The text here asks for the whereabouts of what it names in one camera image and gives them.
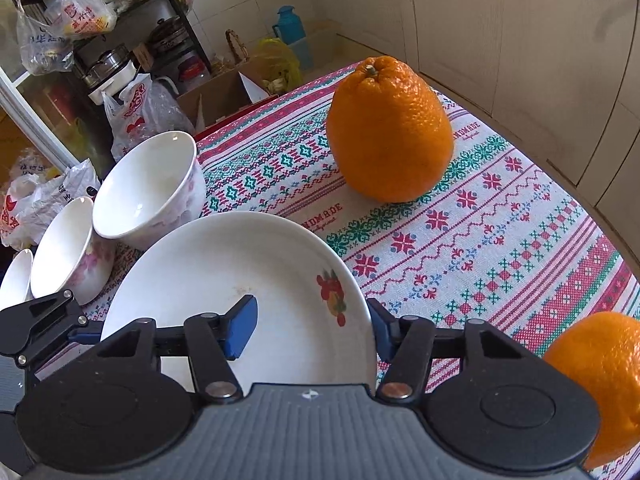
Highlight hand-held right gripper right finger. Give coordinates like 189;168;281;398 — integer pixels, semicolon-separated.
367;299;546;405

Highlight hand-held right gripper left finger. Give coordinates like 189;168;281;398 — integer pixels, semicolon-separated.
97;294;259;403

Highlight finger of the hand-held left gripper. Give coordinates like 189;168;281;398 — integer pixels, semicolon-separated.
0;290;103;372

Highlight white bowl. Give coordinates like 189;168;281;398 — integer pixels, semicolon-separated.
92;131;207;252
0;249;35;311
30;196;117;306

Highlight white floral plate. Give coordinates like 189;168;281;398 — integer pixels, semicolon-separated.
100;210;377;396

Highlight patterned tablecloth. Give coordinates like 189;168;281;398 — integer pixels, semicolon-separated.
35;60;640;480

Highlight orange with bumpy top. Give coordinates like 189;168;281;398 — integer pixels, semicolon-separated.
326;55;455;204

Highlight orange with leaf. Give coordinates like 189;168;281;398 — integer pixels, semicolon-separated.
542;311;640;471

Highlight brown cardboard box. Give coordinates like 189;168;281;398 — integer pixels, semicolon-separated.
177;67;281;133

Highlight steel pot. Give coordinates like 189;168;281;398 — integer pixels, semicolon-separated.
75;42;139;92

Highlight wicker basket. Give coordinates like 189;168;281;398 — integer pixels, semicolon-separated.
225;29;251;66

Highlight clear printed plastic bag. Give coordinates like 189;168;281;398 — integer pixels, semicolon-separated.
15;0;76;76

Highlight dark pot with lid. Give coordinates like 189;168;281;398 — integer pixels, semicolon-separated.
147;17;189;56

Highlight black metal shelf rack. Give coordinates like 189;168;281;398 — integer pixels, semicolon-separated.
10;0;216;161

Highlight blue thermos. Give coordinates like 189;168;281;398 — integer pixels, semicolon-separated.
272;6;307;43

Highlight plastic bag with yellow contents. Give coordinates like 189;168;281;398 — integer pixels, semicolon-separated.
45;0;118;41

